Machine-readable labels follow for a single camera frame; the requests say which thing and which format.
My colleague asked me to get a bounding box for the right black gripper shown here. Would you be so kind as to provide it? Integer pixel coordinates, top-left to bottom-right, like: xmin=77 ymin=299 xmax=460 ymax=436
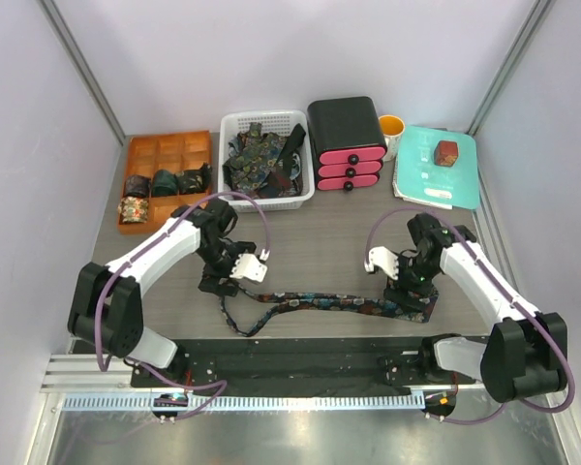
xmin=383 ymin=250 xmax=442 ymax=314

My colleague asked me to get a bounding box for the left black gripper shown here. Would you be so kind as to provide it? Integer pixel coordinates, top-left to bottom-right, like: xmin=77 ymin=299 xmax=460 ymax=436
xmin=197 ymin=239 xmax=256 ymax=296

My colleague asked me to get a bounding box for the navy floral silk tie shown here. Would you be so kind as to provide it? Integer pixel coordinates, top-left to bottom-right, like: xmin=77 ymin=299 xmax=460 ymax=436
xmin=219 ymin=287 xmax=440 ymax=338

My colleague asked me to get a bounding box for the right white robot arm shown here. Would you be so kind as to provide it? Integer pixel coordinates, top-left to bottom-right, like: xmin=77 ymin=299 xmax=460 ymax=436
xmin=364 ymin=209 xmax=575 ymax=409

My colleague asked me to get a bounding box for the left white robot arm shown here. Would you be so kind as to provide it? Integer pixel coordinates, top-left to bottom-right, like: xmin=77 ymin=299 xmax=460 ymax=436
xmin=67 ymin=196 xmax=257 ymax=387

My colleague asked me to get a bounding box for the rolled black dotted tie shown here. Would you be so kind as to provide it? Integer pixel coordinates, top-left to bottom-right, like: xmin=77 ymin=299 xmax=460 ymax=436
xmin=175 ymin=163 xmax=212 ymax=195

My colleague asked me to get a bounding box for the dark red patterned tie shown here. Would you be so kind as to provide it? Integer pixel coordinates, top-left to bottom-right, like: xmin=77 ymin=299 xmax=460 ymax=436
xmin=262 ymin=168 xmax=301 ymax=199

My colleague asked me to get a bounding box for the rolled dark green tie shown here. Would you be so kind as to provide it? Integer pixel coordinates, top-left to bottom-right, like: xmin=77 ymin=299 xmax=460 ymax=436
xmin=151 ymin=169 xmax=179 ymax=198

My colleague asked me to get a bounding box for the rolled cream floral tie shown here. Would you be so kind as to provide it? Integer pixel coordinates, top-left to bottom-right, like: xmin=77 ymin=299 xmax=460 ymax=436
xmin=118 ymin=196 xmax=149 ymax=224

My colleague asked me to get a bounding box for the green paisley tie in basket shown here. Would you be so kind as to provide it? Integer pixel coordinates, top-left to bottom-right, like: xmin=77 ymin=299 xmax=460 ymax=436
xmin=223 ymin=122 xmax=287 ymax=196

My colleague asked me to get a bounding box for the teal book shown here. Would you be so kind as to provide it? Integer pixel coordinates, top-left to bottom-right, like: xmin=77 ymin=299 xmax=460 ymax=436
xmin=392 ymin=126 xmax=480 ymax=210

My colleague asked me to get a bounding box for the rolled brown patterned tie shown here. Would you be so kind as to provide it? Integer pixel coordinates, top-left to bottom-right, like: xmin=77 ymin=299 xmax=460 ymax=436
xmin=124 ymin=174 xmax=151 ymax=199

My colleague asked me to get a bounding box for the orange wooden divided tray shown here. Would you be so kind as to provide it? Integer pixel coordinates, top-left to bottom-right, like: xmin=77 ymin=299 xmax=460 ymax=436
xmin=117 ymin=131 xmax=212 ymax=234

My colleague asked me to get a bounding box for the red brown small box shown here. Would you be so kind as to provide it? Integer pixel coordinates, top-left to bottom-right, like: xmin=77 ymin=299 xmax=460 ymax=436
xmin=433 ymin=139 xmax=459 ymax=168

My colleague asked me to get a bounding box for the black tie in basket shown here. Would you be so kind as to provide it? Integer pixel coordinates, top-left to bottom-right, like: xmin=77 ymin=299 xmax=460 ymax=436
xmin=278 ymin=124 xmax=306 ymax=163

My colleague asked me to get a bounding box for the white plastic mesh basket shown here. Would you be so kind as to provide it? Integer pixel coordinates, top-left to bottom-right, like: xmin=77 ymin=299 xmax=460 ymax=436
xmin=217 ymin=109 xmax=316 ymax=211

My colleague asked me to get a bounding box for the black pink drawer organizer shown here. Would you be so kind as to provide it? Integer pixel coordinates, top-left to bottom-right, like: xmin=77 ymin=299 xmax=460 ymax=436
xmin=307 ymin=96 xmax=386 ymax=192

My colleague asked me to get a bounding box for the white mug yellow inside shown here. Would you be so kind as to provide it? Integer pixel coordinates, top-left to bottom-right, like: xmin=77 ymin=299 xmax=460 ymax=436
xmin=379 ymin=114 xmax=406 ymax=162

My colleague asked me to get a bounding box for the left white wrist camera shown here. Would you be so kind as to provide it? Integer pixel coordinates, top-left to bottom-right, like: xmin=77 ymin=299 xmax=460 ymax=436
xmin=229 ymin=253 xmax=267 ymax=283

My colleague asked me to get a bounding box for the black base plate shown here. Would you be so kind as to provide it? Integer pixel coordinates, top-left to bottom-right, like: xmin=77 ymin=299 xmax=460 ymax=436
xmin=129 ymin=334 xmax=490 ymax=399

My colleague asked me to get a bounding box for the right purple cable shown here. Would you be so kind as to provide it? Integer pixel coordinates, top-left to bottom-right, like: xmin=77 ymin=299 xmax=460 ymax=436
xmin=365 ymin=207 xmax=576 ymax=427

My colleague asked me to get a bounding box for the purple cable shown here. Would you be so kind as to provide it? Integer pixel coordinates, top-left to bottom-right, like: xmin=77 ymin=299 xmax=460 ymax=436
xmin=365 ymin=207 xmax=576 ymax=427
xmin=97 ymin=191 xmax=272 ymax=373

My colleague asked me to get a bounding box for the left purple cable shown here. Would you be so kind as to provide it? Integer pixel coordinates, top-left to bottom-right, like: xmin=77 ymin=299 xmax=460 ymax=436
xmin=97 ymin=191 xmax=272 ymax=373

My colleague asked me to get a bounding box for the white slotted cable duct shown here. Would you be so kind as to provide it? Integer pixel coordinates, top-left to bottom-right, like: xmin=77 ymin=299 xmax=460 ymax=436
xmin=62 ymin=391 xmax=425 ymax=413

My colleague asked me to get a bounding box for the aluminium frame rail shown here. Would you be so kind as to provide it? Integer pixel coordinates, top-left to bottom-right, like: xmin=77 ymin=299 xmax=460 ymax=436
xmin=41 ymin=353 xmax=572 ymax=393

